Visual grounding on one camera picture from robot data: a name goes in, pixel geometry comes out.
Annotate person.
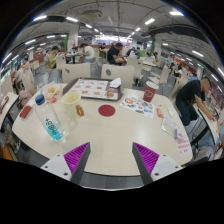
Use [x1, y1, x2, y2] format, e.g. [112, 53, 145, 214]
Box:
[79, 42, 96, 64]
[46, 45, 60, 70]
[106, 41, 128, 66]
[175, 76, 217, 127]

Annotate small red box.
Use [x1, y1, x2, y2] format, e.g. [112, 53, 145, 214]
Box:
[19, 104, 33, 119]

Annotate beige chair with round hole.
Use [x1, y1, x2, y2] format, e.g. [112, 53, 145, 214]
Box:
[61, 62, 92, 84]
[100, 63, 135, 89]

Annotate food wrapper with leftovers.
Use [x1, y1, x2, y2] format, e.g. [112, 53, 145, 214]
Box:
[42, 82, 64, 104]

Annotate cream mug with brown handle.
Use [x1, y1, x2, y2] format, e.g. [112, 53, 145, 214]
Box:
[61, 90, 85, 118]

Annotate flat round red coaster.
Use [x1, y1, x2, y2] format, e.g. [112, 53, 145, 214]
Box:
[98, 104, 117, 118]

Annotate pink table sticker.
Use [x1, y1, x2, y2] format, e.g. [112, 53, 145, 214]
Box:
[175, 138, 193, 158]

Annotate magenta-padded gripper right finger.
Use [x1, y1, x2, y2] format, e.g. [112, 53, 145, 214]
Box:
[131, 142, 184, 186]

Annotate clear bottle with blue cap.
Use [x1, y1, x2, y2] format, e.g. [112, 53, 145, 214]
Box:
[34, 93, 66, 143]

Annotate colourful printed sticker sheet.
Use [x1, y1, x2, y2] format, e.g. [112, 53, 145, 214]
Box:
[118, 94, 156, 120]

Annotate group of ceiling lights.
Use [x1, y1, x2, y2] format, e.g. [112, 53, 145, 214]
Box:
[1, 9, 224, 78]

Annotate ceiling air conditioner unit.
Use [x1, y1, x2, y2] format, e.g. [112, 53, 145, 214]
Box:
[82, 9, 103, 19]

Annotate red paper cup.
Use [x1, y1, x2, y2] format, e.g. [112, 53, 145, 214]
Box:
[142, 80, 160, 104]

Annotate clear plastic bag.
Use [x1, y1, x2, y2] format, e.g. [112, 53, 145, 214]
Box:
[160, 116, 184, 140]

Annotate crumpled white napkin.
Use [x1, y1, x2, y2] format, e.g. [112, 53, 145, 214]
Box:
[108, 77, 123, 89]

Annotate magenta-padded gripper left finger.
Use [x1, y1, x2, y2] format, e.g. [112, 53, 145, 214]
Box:
[40, 141, 92, 186]

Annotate dark food tray with liner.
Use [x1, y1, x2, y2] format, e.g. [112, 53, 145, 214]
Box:
[62, 77, 125, 102]

